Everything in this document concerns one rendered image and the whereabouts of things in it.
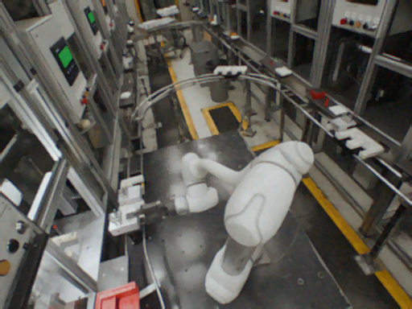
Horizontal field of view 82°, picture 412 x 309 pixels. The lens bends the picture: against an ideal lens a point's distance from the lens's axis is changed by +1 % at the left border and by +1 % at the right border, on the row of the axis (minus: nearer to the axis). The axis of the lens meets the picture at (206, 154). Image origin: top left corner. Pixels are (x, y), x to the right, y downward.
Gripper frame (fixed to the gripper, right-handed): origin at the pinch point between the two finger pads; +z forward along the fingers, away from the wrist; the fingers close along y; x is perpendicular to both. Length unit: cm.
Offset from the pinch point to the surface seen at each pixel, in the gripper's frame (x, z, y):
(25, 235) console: 24.9, 20.9, 35.3
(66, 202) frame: -24.7, 38.4, -2.3
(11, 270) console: 35, 21, 35
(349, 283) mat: 26, -123, -100
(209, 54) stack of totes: -351, -119, -43
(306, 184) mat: -66, -145, -99
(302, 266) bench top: 30, -75, -34
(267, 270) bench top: 27, -57, -34
